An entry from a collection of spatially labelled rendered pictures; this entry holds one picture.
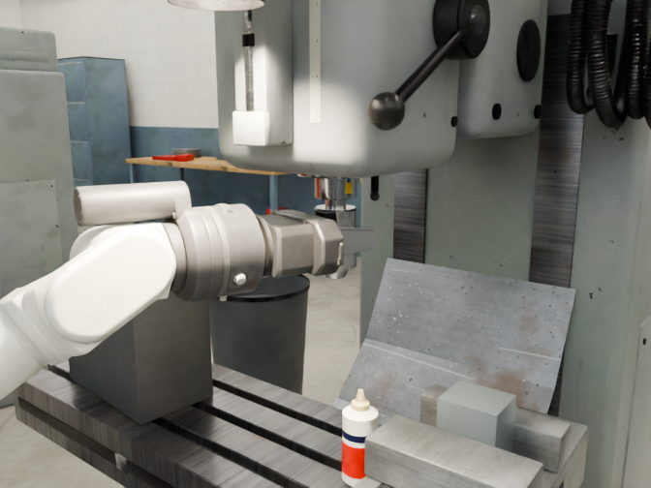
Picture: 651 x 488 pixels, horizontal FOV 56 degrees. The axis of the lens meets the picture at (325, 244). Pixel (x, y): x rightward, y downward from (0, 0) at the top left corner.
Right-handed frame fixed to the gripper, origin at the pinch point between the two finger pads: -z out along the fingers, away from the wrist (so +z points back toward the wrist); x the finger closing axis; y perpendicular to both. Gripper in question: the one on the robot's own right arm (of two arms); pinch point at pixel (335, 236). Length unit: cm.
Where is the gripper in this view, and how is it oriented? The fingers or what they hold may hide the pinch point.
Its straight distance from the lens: 66.4
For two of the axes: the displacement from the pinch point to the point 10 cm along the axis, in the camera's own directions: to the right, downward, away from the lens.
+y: -0.1, 9.8, 2.1
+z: -8.4, 1.1, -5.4
